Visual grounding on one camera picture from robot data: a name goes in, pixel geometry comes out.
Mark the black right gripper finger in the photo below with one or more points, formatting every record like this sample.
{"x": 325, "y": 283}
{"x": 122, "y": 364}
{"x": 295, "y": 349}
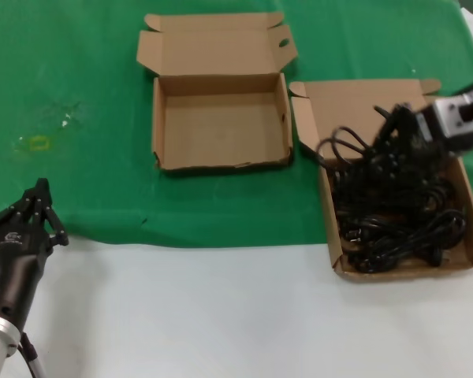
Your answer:
{"x": 386, "y": 134}
{"x": 398, "y": 161}

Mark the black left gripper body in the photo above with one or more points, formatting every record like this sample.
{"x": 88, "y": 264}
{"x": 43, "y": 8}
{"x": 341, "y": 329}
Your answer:
{"x": 17, "y": 256}

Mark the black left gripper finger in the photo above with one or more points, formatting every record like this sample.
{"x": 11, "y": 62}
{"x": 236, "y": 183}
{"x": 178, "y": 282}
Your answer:
{"x": 53, "y": 224}
{"x": 29, "y": 199}

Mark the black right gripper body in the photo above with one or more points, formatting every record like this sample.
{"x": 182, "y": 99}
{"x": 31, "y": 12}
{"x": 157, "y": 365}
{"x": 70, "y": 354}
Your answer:
{"x": 410, "y": 130}

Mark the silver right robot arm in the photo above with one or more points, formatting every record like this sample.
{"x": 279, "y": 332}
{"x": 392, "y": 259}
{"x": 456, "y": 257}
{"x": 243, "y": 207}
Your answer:
{"x": 457, "y": 118}

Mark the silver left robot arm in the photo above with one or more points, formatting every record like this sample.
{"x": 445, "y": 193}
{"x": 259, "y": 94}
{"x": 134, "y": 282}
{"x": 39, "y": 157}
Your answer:
{"x": 0, "y": 346}

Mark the torn-edged brown cardboard box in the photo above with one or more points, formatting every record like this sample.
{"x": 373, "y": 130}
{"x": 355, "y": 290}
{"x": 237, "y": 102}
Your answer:
{"x": 220, "y": 126}

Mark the green table cloth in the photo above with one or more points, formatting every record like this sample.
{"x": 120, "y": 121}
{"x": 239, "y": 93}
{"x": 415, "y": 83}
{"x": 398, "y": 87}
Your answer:
{"x": 83, "y": 59}

